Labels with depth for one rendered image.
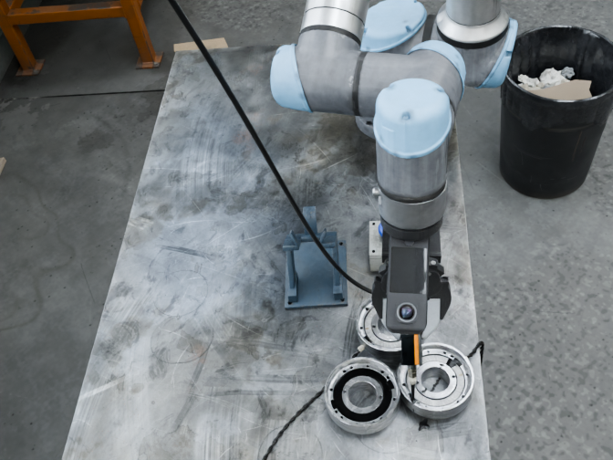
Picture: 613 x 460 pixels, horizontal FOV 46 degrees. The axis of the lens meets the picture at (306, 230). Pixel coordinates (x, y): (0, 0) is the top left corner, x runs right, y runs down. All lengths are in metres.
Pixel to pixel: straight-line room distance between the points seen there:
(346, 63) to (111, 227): 1.73
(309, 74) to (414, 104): 0.17
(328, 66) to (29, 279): 1.77
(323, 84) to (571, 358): 1.37
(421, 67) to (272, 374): 0.52
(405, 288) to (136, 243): 0.62
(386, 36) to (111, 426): 0.75
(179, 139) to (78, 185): 1.24
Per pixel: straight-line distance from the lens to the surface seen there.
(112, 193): 2.58
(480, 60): 1.24
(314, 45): 0.85
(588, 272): 2.21
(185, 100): 1.55
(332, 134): 1.40
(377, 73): 0.82
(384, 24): 1.26
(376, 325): 1.08
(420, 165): 0.74
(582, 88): 2.21
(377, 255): 1.14
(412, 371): 0.99
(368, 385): 1.05
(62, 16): 3.05
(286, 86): 0.85
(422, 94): 0.74
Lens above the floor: 1.75
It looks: 50 degrees down
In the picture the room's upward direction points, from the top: 11 degrees counter-clockwise
